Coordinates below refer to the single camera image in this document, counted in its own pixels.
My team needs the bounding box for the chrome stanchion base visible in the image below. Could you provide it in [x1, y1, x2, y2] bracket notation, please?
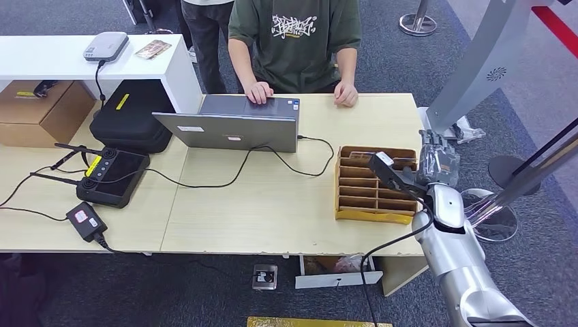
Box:
[398, 0, 438, 37]

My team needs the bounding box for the black wrist camera pale top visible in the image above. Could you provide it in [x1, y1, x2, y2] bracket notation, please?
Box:
[367, 152, 427, 197]

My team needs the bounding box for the black device power cable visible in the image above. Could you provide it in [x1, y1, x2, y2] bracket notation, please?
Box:
[93, 59, 108, 108]

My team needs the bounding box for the person's right hand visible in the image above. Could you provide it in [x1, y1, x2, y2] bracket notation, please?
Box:
[243, 81, 275, 106]

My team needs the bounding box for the brown cardboard box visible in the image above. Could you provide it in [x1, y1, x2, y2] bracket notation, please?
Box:
[0, 80, 97, 149]

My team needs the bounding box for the chrome stanchion with pole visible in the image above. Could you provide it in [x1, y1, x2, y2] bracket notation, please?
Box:
[460, 131, 578, 244]

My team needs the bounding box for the long black laptop cable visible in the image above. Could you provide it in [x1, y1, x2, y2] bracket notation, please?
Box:
[85, 134, 335, 189]

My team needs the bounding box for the metal floor socket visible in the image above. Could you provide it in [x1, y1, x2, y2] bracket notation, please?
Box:
[252, 264, 279, 291]

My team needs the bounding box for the person in green shirt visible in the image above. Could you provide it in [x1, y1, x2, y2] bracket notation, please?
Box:
[227, 0, 362, 108]

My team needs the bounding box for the white raised counter shelf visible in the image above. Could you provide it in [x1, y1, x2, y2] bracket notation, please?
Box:
[0, 33, 203, 114]

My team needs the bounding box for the silver security gate pillar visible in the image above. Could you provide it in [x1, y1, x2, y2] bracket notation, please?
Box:
[425, 0, 561, 136]

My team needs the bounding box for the black zippered carrying case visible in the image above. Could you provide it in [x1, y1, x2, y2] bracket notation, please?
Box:
[89, 80, 177, 155]

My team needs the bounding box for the grey laptop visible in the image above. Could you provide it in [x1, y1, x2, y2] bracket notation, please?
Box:
[152, 93, 301, 155]

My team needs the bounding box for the thick black adapter cord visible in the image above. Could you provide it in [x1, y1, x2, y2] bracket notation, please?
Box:
[93, 232, 123, 255]

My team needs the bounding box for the dark equipment stand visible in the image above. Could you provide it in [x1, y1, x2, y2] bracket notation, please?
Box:
[121, 0, 175, 35]

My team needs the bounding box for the wooden slotted card holder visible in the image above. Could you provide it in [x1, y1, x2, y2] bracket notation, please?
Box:
[334, 145, 419, 225]

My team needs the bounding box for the person in dark trousers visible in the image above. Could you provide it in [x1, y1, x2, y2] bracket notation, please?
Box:
[180, 0, 238, 95]

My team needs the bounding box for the crumpled clear plastic bag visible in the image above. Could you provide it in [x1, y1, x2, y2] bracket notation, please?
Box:
[451, 116, 487, 144]

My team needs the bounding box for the transparent plastic film wrap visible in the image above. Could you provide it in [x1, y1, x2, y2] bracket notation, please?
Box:
[416, 129, 462, 188]

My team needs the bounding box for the gold floor strip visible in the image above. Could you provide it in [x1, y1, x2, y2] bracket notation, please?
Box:
[247, 316, 394, 327]

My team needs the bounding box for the black stand with pole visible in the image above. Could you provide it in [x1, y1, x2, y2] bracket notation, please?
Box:
[488, 117, 578, 196]

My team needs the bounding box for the person's left hand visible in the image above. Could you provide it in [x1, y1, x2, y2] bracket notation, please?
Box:
[333, 81, 359, 108]

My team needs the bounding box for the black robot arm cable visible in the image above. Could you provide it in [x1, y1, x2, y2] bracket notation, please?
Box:
[359, 193, 436, 327]

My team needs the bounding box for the black controller with antennas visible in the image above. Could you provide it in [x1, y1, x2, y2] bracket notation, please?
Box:
[30, 143, 151, 209]

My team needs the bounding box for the thin black adapter cable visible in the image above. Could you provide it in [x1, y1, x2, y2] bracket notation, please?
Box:
[0, 206, 69, 223]

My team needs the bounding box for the white open drawer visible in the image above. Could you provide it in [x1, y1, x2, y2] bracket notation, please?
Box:
[294, 255, 384, 290]

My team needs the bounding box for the black power adapter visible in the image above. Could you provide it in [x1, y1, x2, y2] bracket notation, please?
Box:
[65, 202, 108, 243]

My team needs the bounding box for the brown patterned card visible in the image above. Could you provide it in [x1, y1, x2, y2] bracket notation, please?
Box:
[134, 40, 172, 61]

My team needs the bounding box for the grey rounded box device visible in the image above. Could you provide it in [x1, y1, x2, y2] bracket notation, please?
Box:
[82, 31, 130, 63]

